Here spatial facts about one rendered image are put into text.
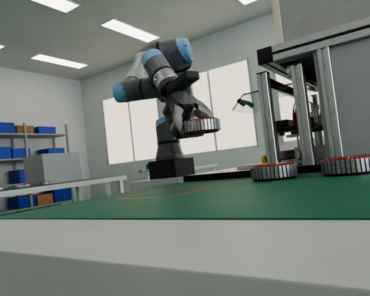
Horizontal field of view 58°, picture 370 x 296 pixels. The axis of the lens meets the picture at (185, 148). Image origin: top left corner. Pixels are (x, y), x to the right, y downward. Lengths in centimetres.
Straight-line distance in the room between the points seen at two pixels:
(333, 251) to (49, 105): 860
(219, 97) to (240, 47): 100
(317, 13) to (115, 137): 753
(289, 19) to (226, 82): 555
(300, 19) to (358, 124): 38
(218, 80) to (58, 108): 413
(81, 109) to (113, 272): 907
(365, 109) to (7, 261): 83
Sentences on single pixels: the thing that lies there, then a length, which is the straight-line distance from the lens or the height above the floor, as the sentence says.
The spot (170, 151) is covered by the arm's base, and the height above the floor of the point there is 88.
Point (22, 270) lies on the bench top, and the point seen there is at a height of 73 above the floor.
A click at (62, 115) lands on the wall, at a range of 889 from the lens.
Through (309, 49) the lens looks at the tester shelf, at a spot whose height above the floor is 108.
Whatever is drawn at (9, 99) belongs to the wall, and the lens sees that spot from 825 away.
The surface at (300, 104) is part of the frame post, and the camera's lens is 99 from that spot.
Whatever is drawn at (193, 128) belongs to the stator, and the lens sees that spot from 89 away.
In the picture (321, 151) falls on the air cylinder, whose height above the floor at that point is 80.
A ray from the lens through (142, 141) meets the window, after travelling 779.
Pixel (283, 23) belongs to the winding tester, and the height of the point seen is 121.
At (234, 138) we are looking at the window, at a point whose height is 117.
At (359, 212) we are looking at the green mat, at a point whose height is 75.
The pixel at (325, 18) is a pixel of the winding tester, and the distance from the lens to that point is 112.
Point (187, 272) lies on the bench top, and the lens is 22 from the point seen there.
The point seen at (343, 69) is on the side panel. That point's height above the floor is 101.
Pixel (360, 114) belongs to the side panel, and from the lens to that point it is 95.
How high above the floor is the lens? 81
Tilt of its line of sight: 3 degrees up
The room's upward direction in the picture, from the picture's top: 6 degrees counter-clockwise
